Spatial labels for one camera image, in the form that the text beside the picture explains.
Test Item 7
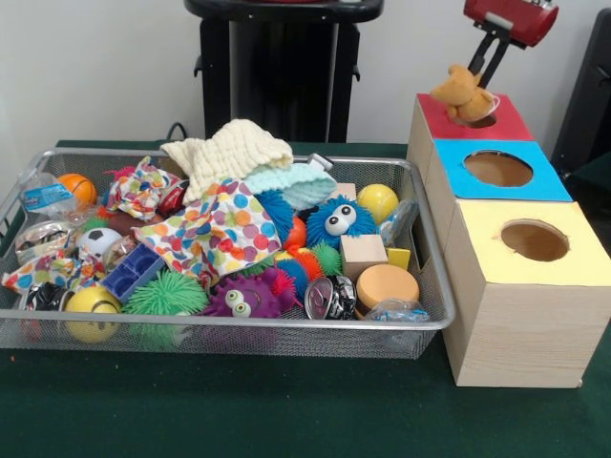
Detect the clear plastic bottle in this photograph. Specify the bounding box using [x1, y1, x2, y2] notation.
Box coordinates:
[19, 172, 77, 222]

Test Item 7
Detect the cream waffle cloth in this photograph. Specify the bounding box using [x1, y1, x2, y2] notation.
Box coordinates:
[160, 119, 294, 203]

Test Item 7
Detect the wooden cube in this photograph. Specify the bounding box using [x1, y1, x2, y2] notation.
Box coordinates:
[340, 234, 389, 281]

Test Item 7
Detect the clear mesh bin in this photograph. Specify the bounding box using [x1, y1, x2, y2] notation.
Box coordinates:
[0, 148, 457, 359]

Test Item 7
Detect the clear blue plastic packet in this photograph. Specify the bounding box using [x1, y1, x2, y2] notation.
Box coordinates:
[378, 200, 421, 247]

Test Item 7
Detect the purple spiky ball with eyes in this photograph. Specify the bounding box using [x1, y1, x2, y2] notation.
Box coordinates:
[202, 267, 297, 320]

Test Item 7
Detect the clear crumpled plastic packet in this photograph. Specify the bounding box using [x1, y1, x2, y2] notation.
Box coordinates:
[366, 298, 433, 323]

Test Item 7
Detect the small black white soccer ball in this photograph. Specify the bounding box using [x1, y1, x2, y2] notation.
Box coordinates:
[76, 227, 123, 262]

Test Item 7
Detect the large green spiky ball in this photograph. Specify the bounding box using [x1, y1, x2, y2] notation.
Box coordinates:
[124, 269, 208, 318]

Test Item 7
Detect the small orange basketball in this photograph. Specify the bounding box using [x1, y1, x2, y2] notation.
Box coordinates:
[57, 173, 98, 207]

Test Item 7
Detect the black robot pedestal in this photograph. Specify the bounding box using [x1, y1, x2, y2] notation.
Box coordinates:
[184, 0, 385, 144]

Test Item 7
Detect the round wooden disc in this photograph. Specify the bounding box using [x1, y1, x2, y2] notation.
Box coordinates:
[354, 264, 421, 314]

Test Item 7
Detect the large polka dot cloth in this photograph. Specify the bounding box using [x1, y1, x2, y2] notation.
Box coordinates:
[134, 177, 283, 280]

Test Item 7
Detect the purple plastic block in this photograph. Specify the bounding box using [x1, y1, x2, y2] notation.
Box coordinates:
[100, 243, 165, 304]

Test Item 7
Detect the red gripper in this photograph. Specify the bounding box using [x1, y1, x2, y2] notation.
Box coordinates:
[463, 0, 560, 93]

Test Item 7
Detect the yellow smiley ball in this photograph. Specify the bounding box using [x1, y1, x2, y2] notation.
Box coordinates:
[65, 286, 123, 344]

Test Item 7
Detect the tan plush animal toy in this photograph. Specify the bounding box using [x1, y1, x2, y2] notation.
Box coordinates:
[430, 64, 499, 123]

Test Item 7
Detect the yellow block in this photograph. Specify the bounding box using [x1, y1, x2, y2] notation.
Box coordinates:
[386, 247, 412, 272]

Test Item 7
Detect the wooden box with three holes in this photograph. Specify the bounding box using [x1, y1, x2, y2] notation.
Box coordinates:
[408, 93, 611, 389]

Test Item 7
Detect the black chair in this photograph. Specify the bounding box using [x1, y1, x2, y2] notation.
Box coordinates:
[554, 10, 611, 177]

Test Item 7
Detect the teal blue spiky ball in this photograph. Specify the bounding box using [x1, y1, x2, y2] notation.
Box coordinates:
[258, 189, 295, 239]

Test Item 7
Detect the blue fuzzy ball with eyes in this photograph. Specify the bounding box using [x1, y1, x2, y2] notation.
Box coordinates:
[305, 196, 377, 250]

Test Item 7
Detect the mint green knit cloth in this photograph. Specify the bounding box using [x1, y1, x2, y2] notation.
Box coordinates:
[243, 162, 337, 212]

